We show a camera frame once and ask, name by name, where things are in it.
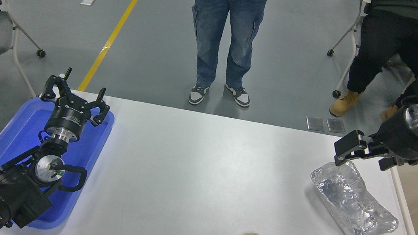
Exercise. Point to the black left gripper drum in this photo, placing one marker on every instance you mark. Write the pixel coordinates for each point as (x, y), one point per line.
(68, 120)

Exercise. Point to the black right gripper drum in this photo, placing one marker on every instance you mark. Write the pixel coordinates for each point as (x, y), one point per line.
(397, 138)

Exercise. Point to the silver foil tray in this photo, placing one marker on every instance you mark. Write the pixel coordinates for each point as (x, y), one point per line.
(350, 202)

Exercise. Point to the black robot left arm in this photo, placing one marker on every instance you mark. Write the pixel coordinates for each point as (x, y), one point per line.
(16, 189)

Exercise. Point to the silver floor plate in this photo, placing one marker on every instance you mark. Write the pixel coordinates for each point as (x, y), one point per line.
(336, 126)
(315, 123)

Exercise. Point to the blue plastic tray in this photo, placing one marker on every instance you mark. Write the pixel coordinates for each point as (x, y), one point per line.
(15, 137)

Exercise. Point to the seated person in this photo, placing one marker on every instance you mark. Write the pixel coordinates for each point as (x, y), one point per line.
(389, 44)

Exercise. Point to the standing person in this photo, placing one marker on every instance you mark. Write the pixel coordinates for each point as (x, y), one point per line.
(224, 27)

